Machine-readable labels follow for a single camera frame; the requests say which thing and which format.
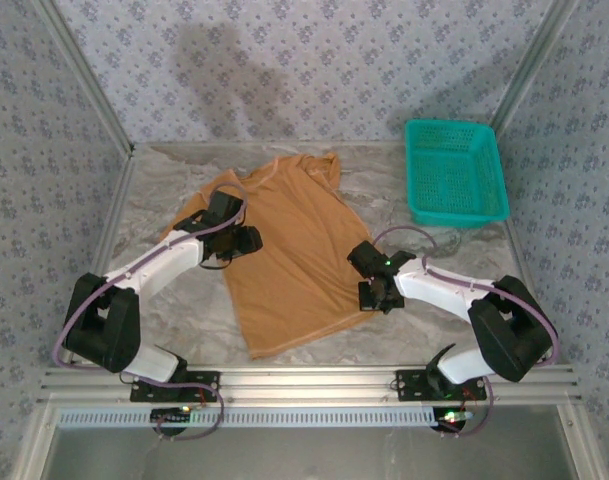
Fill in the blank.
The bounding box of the aluminium side rail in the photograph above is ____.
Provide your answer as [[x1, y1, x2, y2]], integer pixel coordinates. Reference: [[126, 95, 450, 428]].
[[63, 152, 137, 367], [501, 219, 558, 366]]

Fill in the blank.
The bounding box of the teal plastic basket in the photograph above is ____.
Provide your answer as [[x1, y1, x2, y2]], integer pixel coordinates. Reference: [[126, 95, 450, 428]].
[[403, 118, 510, 229]]

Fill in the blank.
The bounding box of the aluminium corner post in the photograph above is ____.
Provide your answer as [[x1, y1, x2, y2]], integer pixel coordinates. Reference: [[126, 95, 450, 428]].
[[489, 0, 584, 139], [36, 0, 137, 157]]

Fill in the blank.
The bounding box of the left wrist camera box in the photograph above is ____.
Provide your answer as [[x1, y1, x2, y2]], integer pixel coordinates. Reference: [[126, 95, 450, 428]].
[[207, 192, 249, 229]]

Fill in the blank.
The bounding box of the aluminium frame leg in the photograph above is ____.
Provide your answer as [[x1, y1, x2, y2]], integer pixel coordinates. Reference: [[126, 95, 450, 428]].
[[555, 404, 604, 480], [11, 404, 61, 480]]

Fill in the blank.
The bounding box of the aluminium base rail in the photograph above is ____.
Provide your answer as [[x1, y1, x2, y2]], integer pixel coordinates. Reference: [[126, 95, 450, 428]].
[[37, 363, 584, 407]]

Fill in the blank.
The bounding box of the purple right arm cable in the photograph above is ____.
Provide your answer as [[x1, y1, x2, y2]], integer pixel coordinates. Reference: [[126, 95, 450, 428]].
[[371, 224, 560, 440]]

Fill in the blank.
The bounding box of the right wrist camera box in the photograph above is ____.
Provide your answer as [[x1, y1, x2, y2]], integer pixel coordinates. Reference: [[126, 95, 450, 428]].
[[346, 240, 389, 279]]

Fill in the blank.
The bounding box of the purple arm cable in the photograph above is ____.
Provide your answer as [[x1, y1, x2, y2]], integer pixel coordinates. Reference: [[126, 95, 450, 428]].
[[371, 224, 560, 440], [51, 182, 249, 442]]

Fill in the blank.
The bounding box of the black controller board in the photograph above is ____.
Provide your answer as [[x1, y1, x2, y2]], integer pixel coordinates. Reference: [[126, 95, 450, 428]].
[[150, 406, 194, 427], [432, 406, 474, 431]]

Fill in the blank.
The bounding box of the orange t-shirt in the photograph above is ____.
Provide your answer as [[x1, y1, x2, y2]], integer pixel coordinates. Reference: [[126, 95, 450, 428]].
[[158, 152, 373, 361]]

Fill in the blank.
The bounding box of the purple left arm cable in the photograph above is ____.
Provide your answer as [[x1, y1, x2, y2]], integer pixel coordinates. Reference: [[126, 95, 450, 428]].
[[51, 182, 249, 442]]

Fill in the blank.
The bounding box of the slotted grey cable duct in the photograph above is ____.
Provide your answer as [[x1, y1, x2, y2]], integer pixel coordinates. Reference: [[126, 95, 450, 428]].
[[56, 405, 438, 429]]

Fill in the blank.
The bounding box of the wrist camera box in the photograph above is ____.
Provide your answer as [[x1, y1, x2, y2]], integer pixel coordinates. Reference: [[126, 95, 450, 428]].
[[346, 240, 389, 279], [207, 192, 249, 229]]

